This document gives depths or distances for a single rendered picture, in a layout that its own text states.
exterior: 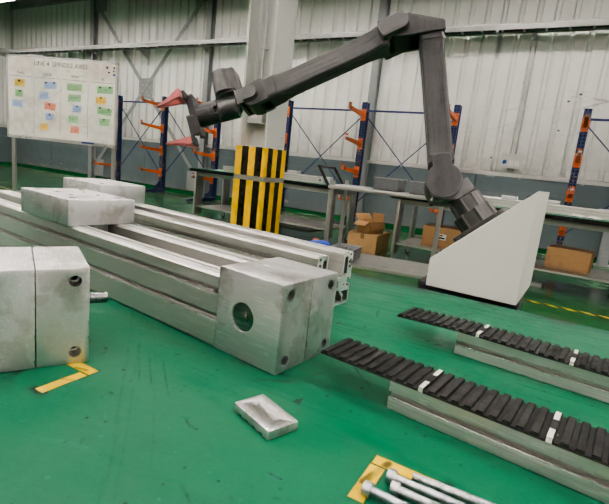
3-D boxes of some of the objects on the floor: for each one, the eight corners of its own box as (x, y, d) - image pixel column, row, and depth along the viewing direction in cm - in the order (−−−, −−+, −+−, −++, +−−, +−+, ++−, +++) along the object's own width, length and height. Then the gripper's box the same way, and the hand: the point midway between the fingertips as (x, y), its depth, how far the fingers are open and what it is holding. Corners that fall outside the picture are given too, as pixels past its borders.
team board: (-5, 212, 570) (-9, 48, 533) (26, 209, 619) (24, 59, 582) (103, 227, 547) (107, 57, 510) (126, 222, 595) (131, 67, 559)
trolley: (433, 294, 396) (452, 179, 377) (430, 311, 345) (452, 179, 326) (321, 274, 426) (334, 166, 407) (303, 287, 374) (317, 164, 355)
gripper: (209, 79, 111) (149, 94, 112) (224, 135, 112) (164, 150, 113) (215, 87, 118) (158, 102, 119) (229, 140, 119) (172, 154, 120)
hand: (164, 125), depth 116 cm, fingers open, 9 cm apart
